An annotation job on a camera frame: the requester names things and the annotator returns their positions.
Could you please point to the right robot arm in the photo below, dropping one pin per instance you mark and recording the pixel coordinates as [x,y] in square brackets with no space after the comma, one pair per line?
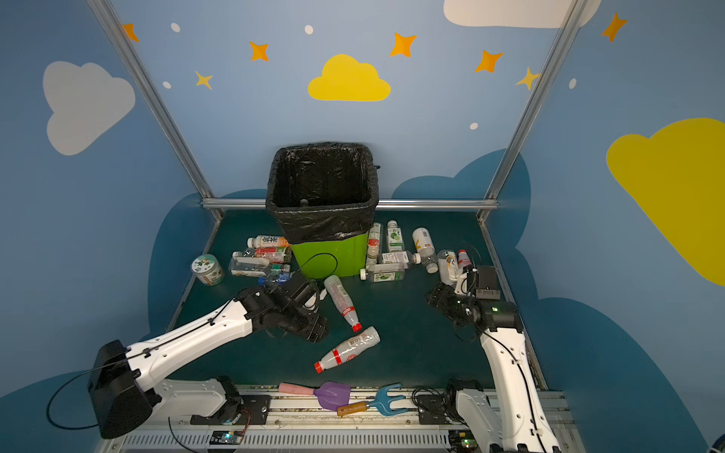
[519,424]

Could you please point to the left aluminium frame post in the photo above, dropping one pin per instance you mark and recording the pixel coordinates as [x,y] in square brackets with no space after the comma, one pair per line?
[124,46]

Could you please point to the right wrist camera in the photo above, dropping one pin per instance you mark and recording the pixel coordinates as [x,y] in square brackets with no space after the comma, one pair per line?
[480,282]

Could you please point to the right aluminium frame post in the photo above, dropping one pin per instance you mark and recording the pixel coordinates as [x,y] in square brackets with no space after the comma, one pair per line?
[552,65]

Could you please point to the purple text label bottle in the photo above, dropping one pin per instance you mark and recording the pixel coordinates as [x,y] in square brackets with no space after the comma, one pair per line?
[406,258]

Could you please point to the clear flat white label bottle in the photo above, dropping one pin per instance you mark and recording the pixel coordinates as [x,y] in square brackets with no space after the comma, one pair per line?
[243,265]

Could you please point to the purple shovel pink handle front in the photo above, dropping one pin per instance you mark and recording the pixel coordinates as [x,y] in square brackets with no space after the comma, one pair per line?
[330,395]

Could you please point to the left circuit board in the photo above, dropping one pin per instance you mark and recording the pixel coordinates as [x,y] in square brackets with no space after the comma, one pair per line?
[227,437]

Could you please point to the red green label bottle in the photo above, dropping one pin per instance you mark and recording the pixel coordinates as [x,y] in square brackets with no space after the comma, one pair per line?
[274,254]

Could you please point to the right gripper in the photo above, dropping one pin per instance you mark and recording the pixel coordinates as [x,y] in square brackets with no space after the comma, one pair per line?
[444,297]

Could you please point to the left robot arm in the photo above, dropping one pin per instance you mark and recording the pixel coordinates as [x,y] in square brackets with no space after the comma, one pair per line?
[122,383]

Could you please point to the round tin with printed lid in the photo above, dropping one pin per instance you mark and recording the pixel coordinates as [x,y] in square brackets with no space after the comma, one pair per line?
[207,269]

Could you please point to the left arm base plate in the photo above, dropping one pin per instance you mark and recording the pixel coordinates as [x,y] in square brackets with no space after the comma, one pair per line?
[252,409]

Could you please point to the right circuit board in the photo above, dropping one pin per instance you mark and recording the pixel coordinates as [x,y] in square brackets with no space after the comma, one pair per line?
[462,441]

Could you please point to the white label bottle far right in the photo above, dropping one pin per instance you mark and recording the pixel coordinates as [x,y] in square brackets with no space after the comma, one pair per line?
[425,249]

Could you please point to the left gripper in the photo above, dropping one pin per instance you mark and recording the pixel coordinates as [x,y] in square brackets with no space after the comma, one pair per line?
[309,327]

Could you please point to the white bottle red cap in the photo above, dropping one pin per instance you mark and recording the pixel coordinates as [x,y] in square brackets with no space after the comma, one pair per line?
[343,302]
[348,350]

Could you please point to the aluminium frame post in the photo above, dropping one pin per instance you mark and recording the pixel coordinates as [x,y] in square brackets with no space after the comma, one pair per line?
[124,46]
[552,65]

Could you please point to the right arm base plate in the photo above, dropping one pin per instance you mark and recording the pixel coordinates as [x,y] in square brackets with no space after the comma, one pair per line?
[431,410]

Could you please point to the white bottle red cap lower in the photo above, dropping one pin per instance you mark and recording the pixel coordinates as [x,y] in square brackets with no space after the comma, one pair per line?
[348,350]

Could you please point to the blue cap clear water bottle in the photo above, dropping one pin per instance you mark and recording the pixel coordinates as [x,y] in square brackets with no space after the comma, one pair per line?
[274,278]

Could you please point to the circuit board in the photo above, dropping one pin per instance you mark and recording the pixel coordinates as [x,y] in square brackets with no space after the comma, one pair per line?
[227,437]
[462,441]

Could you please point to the clear square bottle white cap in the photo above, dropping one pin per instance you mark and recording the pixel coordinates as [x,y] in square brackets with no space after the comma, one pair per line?
[386,272]

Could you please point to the slim red cap bottle right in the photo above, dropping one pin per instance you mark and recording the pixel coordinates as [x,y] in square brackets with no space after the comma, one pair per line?
[465,264]

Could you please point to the blue fork rake wooden handle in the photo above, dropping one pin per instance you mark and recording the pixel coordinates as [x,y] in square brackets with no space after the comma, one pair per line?
[382,403]

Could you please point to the crumpled clear bottle right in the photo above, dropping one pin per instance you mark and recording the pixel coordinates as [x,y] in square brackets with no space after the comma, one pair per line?
[448,267]

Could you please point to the green bin with black liner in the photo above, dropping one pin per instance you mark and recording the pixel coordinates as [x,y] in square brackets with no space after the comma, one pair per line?
[324,197]

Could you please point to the white orange milk tea bottle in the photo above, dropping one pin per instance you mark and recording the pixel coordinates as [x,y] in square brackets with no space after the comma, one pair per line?
[267,241]

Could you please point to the white bottle red cap upper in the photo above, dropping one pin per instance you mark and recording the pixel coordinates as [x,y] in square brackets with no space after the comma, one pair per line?
[343,302]

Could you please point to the tall red white label bottle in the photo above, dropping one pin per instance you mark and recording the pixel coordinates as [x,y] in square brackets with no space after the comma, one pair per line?
[373,246]

